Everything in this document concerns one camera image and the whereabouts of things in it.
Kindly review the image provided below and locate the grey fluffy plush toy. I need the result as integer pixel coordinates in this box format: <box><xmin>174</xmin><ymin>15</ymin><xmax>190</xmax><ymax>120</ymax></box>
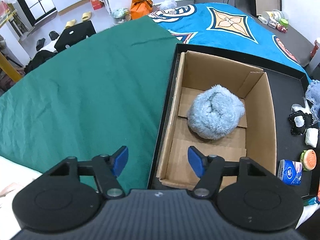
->
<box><xmin>187</xmin><ymin>85</ymin><xmax>245</xmax><ymax>140</ymax></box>

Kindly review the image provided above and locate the blue tissue pack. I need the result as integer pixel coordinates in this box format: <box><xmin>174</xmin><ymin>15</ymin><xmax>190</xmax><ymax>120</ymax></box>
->
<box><xmin>277</xmin><ymin>159</ymin><xmax>303</xmax><ymax>186</ymax></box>

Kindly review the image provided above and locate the plush hamburger toy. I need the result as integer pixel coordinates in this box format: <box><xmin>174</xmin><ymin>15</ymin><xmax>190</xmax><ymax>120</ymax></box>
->
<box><xmin>300</xmin><ymin>150</ymin><xmax>317</xmax><ymax>171</ymax></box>

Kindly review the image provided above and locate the blue denim fabric piece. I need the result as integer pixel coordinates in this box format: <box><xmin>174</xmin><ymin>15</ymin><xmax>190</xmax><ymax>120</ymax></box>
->
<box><xmin>305</xmin><ymin>80</ymin><xmax>320</xmax><ymax>124</ymax></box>

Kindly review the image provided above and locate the brown cardboard box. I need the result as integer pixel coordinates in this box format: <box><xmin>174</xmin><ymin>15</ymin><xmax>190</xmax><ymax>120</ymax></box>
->
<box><xmin>156</xmin><ymin>51</ymin><xmax>277</xmax><ymax>190</ymax></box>

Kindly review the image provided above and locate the green cloth sheet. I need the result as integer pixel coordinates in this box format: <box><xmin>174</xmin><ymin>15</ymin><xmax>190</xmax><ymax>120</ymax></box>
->
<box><xmin>1</xmin><ymin>16</ymin><xmax>178</xmax><ymax>191</ymax></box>

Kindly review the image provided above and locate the black shallow tray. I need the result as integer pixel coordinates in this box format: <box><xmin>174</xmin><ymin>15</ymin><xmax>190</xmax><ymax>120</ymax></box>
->
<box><xmin>156</xmin><ymin>44</ymin><xmax>307</xmax><ymax>189</ymax></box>

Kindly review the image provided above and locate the yellow table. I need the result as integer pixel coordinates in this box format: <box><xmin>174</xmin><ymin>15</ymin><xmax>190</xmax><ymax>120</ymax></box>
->
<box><xmin>0</xmin><ymin>10</ymin><xmax>23</xmax><ymax>83</ymax></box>

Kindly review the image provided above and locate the black shoe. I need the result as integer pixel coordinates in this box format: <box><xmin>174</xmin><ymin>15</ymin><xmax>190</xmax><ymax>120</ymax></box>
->
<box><xmin>36</xmin><ymin>38</ymin><xmax>46</xmax><ymax>51</ymax></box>

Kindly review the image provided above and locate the blue patterned blanket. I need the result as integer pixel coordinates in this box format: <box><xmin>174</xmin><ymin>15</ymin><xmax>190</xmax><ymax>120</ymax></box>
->
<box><xmin>148</xmin><ymin>3</ymin><xmax>311</xmax><ymax>91</ymax></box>

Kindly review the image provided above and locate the yellow slipper left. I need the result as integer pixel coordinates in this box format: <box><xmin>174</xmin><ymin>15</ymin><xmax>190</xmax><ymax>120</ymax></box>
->
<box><xmin>65</xmin><ymin>19</ymin><xmax>76</xmax><ymax>29</ymax></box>

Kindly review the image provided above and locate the yellow slipper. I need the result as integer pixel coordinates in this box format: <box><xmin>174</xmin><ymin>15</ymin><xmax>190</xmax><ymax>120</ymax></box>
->
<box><xmin>81</xmin><ymin>11</ymin><xmax>92</xmax><ymax>22</ymax></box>
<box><xmin>65</xmin><ymin>19</ymin><xmax>76</xmax><ymax>29</ymax></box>

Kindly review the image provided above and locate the grey mattress pad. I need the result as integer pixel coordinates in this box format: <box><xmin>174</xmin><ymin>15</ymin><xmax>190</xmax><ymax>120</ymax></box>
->
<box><xmin>253</xmin><ymin>16</ymin><xmax>313</xmax><ymax>68</ymax></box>

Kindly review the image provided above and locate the yellow slipper right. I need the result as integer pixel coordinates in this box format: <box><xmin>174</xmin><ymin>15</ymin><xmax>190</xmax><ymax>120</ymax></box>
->
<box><xmin>81</xmin><ymin>11</ymin><xmax>92</xmax><ymax>22</ymax></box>

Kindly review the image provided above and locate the green lidded jar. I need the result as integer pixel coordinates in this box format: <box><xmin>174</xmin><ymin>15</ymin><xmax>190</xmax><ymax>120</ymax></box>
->
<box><xmin>279</xmin><ymin>18</ymin><xmax>289</xmax><ymax>28</ymax></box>

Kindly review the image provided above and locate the orange gift bag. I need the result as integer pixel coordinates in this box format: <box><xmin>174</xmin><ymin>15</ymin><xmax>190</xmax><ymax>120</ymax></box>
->
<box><xmin>130</xmin><ymin>0</ymin><xmax>153</xmax><ymax>20</ymax></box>

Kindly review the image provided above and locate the white round container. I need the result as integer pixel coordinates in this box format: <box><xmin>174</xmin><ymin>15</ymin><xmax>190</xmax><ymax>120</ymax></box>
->
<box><xmin>261</xmin><ymin>9</ymin><xmax>289</xmax><ymax>22</ymax></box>

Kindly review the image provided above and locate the white plastic bag on floor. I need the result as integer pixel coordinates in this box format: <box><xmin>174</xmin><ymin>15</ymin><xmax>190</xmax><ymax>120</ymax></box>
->
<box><xmin>158</xmin><ymin>0</ymin><xmax>177</xmax><ymax>10</ymax></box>

